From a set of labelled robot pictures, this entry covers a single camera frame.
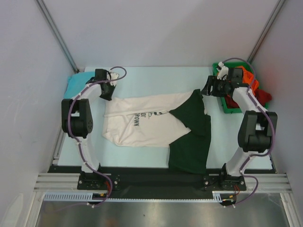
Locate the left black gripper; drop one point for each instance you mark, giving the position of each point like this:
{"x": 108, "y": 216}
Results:
{"x": 108, "y": 97}

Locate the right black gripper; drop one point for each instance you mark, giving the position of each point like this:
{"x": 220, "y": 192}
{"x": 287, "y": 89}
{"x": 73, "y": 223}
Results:
{"x": 210, "y": 85}

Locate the orange t-shirt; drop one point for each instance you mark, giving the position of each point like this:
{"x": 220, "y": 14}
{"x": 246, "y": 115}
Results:
{"x": 248, "y": 79}

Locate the white and green t-shirt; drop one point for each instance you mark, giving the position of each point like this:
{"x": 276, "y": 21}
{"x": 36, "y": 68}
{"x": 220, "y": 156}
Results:
{"x": 178, "y": 122}

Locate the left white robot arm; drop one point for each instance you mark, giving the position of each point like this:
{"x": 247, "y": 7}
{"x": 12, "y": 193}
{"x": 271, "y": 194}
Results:
{"x": 77, "y": 120}

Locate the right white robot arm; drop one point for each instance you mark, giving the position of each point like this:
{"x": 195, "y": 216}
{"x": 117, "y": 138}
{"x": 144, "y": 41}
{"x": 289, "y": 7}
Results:
{"x": 257, "y": 133}

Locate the green plastic bin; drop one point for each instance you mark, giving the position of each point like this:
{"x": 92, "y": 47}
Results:
{"x": 235, "y": 65}

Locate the folded teal t-shirt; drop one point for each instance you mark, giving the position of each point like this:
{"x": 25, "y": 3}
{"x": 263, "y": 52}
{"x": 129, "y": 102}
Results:
{"x": 76, "y": 83}

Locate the red t-shirt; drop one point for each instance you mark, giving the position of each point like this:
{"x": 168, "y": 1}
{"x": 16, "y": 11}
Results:
{"x": 262, "y": 96}

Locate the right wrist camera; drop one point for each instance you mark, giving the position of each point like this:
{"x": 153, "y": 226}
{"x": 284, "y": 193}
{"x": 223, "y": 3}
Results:
{"x": 222, "y": 70}

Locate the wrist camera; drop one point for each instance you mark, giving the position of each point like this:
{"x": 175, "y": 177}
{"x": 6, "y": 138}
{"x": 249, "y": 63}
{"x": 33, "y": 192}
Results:
{"x": 112, "y": 77}
{"x": 222, "y": 70}

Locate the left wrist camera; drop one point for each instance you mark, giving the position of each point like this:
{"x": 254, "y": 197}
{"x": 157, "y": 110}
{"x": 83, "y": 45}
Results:
{"x": 112, "y": 77}

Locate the right aluminium corner post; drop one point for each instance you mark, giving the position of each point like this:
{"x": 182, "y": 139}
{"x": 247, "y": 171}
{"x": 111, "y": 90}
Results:
{"x": 266, "y": 29}

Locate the aluminium corner post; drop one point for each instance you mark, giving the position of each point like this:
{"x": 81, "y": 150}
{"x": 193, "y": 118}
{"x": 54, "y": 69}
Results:
{"x": 57, "y": 34}
{"x": 266, "y": 29}

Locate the left aluminium side rail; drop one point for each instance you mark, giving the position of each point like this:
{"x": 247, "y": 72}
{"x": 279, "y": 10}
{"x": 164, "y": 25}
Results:
{"x": 65, "y": 151}

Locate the aluminium side rail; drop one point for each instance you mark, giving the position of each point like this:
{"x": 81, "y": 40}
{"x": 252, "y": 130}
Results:
{"x": 65, "y": 151}
{"x": 272, "y": 160}

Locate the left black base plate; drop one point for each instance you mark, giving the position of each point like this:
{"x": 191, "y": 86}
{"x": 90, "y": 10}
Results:
{"x": 93, "y": 181}

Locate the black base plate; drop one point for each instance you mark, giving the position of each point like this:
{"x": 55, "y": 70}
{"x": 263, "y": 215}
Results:
{"x": 223, "y": 183}
{"x": 93, "y": 181}

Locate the left aluminium corner post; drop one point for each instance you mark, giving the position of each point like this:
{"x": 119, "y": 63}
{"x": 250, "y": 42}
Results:
{"x": 57, "y": 34}

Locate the right aluminium side rail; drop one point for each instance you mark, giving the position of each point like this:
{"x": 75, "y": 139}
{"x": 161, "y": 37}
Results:
{"x": 272, "y": 160}

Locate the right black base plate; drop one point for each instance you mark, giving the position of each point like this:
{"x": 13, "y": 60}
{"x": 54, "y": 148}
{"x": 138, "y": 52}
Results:
{"x": 223, "y": 183}

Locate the aluminium front rail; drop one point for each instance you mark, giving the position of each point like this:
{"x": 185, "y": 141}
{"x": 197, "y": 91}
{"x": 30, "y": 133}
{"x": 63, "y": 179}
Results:
{"x": 67, "y": 182}

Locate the slotted cable duct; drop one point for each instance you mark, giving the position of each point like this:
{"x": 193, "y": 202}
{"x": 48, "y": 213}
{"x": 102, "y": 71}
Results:
{"x": 99, "y": 196}

